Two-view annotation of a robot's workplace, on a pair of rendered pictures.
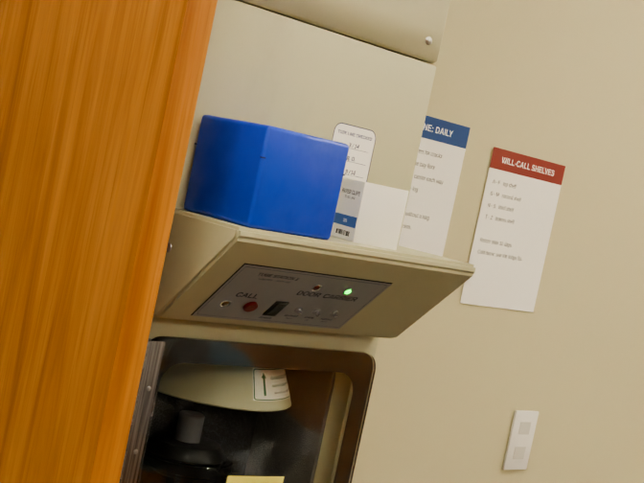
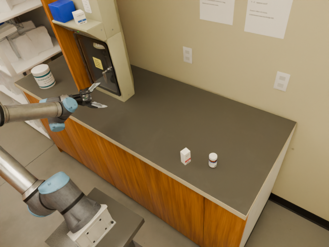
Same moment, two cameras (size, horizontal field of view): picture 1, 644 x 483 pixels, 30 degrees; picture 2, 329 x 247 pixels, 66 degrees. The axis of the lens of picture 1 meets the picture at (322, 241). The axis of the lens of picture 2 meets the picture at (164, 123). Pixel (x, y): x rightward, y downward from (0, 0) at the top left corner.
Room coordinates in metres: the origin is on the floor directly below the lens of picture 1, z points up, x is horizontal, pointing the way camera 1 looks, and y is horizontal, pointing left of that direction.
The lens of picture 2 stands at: (1.47, -1.50, 2.05)
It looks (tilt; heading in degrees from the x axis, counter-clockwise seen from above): 44 degrees down; 86
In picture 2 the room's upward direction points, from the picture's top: 8 degrees counter-clockwise
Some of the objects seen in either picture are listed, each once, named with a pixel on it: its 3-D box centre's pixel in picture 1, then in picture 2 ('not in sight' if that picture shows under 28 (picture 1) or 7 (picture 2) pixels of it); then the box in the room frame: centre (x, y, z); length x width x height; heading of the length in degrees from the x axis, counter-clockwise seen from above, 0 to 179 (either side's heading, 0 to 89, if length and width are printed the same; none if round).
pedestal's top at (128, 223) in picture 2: not in sight; (96, 231); (1.13, -0.96, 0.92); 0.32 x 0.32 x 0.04; 47
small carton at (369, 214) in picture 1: (369, 213); (79, 17); (1.20, -0.04, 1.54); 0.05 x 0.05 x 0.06; 27
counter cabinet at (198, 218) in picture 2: not in sight; (142, 142); (1.38, -0.05, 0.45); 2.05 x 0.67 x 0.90; 133
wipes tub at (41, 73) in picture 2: not in sight; (43, 76); (0.72, 0.33, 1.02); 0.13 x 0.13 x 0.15
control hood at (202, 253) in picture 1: (318, 287); (79, 29); (1.17, -0.01, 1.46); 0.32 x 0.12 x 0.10; 133
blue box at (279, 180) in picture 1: (265, 177); (63, 10); (1.10, 0.06, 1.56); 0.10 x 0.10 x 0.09; 43
